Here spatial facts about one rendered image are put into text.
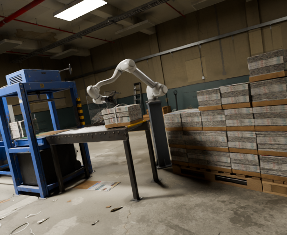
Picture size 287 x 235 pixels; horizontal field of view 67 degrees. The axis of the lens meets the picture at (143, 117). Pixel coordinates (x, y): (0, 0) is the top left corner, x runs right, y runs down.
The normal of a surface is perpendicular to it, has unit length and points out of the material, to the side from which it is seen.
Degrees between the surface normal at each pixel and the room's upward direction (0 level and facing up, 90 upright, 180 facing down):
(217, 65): 90
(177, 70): 90
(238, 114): 89
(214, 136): 90
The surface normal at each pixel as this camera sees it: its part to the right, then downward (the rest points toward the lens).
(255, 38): -0.48, 0.16
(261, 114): -0.74, 0.18
